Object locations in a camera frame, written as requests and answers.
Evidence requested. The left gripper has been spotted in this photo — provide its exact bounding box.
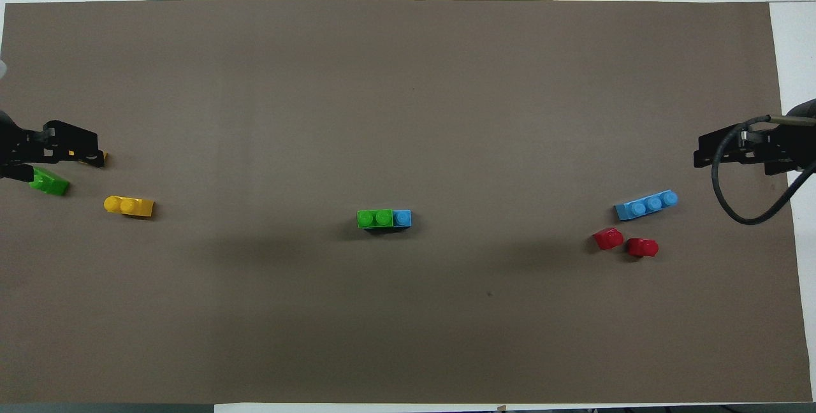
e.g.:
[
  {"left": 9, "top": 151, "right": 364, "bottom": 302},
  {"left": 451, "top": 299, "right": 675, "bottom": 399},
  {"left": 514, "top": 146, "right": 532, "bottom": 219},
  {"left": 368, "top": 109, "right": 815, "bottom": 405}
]
[{"left": 0, "top": 110, "right": 45, "bottom": 183}]

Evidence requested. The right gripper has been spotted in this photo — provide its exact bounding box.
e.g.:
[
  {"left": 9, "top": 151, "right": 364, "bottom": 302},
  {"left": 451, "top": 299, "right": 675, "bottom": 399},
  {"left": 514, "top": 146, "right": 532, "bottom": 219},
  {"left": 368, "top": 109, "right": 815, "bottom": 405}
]
[{"left": 764, "top": 99, "right": 816, "bottom": 175}]

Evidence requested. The green toy brick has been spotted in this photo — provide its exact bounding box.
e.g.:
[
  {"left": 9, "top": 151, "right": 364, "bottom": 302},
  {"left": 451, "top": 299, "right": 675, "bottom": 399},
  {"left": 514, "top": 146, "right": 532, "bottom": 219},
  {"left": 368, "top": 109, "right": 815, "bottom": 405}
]
[
  {"left": 29, "top": 168, "right": 70, "bottom": 197},
  {"left": 357, "top": 209, "right": 395, "bottom": 229}
]

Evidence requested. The long blue toy brick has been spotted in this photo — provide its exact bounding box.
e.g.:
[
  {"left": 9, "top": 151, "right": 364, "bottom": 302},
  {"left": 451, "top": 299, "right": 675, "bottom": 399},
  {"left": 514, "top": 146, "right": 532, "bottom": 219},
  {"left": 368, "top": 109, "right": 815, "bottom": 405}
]
[{"left": 614, "top": 190, "right": 680, "bottom": 222}]

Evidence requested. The red toy brick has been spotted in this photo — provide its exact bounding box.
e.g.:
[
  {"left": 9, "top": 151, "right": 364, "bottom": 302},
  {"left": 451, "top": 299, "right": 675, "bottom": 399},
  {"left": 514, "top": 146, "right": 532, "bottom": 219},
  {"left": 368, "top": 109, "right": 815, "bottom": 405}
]
[
  {"left": 593, "top": 228, "right": 625, "bottom": 252},
  {"left": 627, "top": 238, "right": 660, "bottom": 259}
]

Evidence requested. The black cable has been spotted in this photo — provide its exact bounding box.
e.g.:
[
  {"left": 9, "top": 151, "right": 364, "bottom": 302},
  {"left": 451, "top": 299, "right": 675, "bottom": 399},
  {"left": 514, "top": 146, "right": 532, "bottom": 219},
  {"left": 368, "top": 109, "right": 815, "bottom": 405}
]
[{"left": 711, "top": 115, "right": 816, "bottom": 226}]

